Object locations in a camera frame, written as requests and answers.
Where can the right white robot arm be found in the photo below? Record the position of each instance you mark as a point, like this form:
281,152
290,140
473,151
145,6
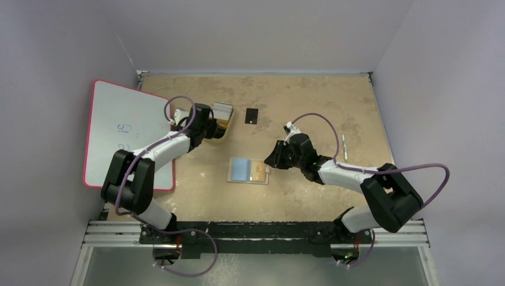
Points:
391,199

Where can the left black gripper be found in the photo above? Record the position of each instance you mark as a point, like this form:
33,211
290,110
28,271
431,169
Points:
212,128

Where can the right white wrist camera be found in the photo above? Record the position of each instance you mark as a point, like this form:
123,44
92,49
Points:
290,130

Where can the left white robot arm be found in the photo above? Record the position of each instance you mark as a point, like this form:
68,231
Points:
129,182

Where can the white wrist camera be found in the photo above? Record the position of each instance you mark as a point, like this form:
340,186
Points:
180,118
290,130

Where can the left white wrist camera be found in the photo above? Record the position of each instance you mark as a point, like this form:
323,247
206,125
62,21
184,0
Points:
180,118

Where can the blue credit card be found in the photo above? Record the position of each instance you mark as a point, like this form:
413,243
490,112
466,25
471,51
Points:
240,170

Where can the white board with pink frame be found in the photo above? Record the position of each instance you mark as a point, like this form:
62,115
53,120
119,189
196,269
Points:
120,118

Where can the beige plastic tray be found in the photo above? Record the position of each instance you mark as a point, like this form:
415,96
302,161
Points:
216,141

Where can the aluminium frame rail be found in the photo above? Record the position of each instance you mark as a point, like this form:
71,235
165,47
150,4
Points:
128,234

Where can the white green pen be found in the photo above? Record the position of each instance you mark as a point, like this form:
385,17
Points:
345,149

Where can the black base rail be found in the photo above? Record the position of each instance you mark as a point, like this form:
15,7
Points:
191,239

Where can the stack of cards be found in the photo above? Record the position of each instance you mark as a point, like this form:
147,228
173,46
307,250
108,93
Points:
222,110

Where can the beige leather card holder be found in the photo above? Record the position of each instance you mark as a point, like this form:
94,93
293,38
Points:
249,182

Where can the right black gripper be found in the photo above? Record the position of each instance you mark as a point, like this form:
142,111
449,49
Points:
284,155

